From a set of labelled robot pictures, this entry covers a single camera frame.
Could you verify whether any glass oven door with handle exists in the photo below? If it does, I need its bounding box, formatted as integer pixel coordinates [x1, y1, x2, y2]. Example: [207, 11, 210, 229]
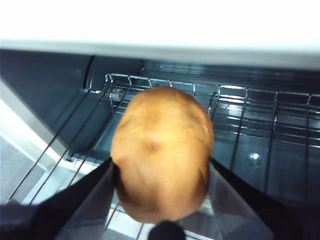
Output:
[24, 159, 216, 240]

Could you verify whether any cream toaster oven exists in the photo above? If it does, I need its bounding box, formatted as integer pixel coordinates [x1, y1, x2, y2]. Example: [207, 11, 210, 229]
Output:
[0, 0, 320, 208]

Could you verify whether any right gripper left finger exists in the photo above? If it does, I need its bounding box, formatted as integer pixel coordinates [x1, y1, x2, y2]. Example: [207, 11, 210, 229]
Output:
[0, 157, 116, 240]

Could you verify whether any metal wire oven rack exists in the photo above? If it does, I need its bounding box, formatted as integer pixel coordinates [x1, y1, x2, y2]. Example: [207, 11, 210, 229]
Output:
[7, 72, 320, 240]

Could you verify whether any brown potato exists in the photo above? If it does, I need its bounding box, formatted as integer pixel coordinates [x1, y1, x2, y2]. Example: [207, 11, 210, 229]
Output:
[110, 85, 215, 223]

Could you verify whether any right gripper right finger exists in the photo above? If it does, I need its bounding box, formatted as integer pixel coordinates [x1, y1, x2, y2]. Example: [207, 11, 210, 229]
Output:
[208, 158, 320, 240]

